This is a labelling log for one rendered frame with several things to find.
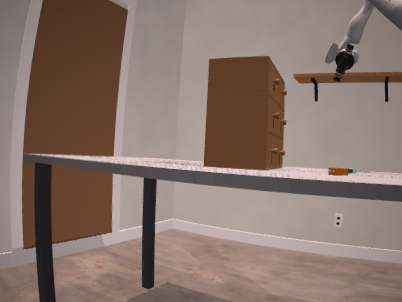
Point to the brown wooden chest of drawers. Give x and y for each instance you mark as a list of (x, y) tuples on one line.
[(237, 113)]

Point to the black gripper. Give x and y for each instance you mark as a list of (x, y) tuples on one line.
[(344, 62)]

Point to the dark brown drawer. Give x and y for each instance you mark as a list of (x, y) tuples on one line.
[(280, 152), (271, 151), (273, 81), (280, 122), (281, 92), (272, 116)]

